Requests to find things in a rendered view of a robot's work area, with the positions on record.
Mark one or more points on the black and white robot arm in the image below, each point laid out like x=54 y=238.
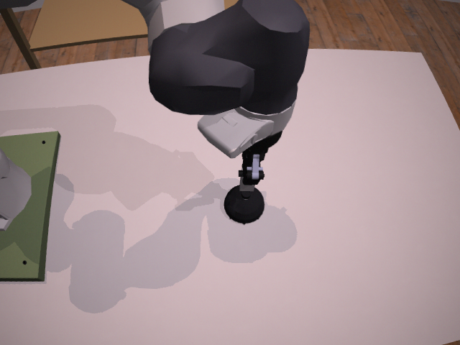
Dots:
x=253 y=51

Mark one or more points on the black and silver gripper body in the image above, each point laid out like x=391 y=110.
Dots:
x=259 y=147

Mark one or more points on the black dome-shaped bell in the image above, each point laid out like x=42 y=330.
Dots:
x=244 y=206

